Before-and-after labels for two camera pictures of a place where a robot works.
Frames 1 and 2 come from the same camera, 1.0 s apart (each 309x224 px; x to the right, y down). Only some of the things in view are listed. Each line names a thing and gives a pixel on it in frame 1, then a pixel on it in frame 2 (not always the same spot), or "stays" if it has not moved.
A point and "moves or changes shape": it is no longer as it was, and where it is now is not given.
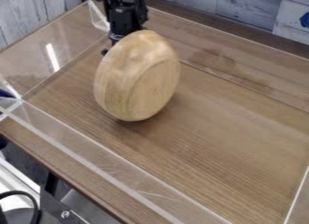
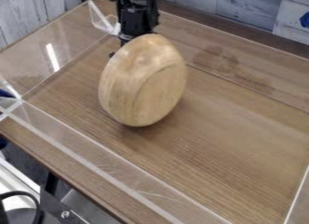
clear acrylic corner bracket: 98,18 stays
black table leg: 52,183 stays
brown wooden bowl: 137,75 moves or changes shape
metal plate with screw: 56,212 stays
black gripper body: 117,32 -> 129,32
